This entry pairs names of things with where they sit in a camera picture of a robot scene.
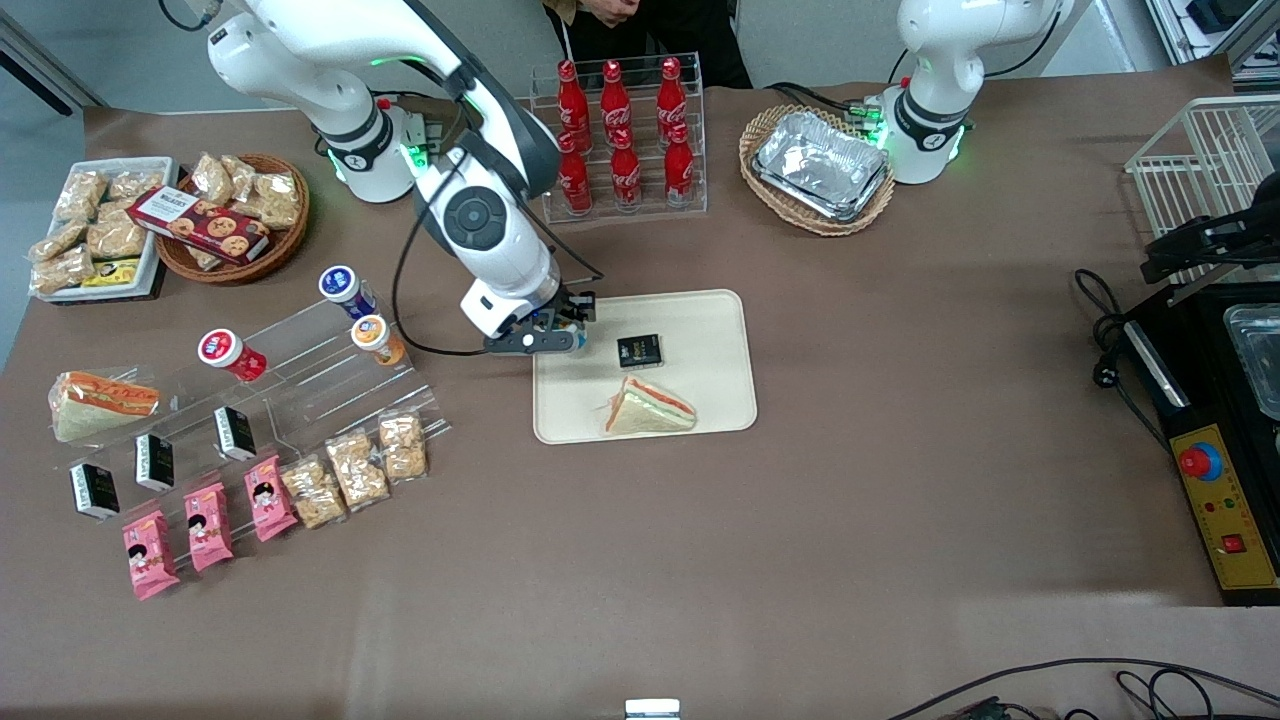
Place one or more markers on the clear cracker packet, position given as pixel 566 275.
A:
pixel 358 470
pixel 403 447
pixel 313 492

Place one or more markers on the white rectangular dish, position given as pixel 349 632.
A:
pixel 150 270

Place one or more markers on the dark brown wicker basket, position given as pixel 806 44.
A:
pixel 285 245

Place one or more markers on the black gum box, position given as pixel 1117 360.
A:
pixel 235 433
pixel 95 490
pixel 155 461
pixel 640 351

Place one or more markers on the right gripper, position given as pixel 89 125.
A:
pixel 574 304

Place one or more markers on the cream plastic tray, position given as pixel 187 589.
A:
pixel 700 330

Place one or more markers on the orange cap gum bottle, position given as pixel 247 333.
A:
pixel 376 338

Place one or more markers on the red cookie box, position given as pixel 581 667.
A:
pixel 200 225

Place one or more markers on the red cola bottle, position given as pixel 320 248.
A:
pixel 573 100
pixel 575 180
pixel 679 168
pixel 615 98
pixel 671 95
pixel 626 175

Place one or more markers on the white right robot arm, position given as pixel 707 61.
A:
pixel 480 215

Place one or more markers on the red emergency stop knob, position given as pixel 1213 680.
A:
pixel 1197 461

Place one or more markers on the light wicker basket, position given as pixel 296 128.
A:
pixel 765 190

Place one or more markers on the yellow control panel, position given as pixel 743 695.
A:
pixel 1225 520

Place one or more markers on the blue cap gum bottle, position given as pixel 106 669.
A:
pixel 343 288

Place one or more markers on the yellow snack packet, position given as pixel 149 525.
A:
pixel 112 273

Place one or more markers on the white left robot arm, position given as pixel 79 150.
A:
pixel 935 90

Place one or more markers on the stacked foil containers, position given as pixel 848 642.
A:
pixel 822 165

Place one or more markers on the long silver metal strip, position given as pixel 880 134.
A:
pixel 1192 291

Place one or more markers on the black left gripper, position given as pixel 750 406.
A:
pixel 1251 240

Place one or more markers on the clear bag of puffed snacks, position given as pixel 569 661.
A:
pixel 205 258
pixel 80 195
pixel 62 270
pixel 118 238
pixel 277 200
pixel 135 185
pixel 240 175
pixel 212 178
pixel 55 242

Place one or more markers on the small silver device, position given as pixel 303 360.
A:
pixel 652 709

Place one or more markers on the clear acrylic bottle rack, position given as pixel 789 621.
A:
pixel 650 205

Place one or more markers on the clear acrylic stepped stand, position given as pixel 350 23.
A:
pixel 320 400

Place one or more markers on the dark metal bar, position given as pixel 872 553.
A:
pixel 45 70

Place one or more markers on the short silver metal bar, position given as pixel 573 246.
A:
pixel 1155 365

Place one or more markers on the black sealing machine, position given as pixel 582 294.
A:
pixel 1205 400

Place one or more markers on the white shelf unit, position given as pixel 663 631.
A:
pixel 1215 45

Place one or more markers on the person in dark clothes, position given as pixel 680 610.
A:
pixel 690 40

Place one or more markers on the pink snack packet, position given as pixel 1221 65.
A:
pixel 208 527
pixel 270 498
pixel 150 555

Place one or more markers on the red cap gum bottle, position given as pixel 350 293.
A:
pixel 228 352

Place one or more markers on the wrapped triangle sandwich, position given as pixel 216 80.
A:
pixel 100 402
pixel 648 410

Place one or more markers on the steel food tray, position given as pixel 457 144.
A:
pixel 1258 360

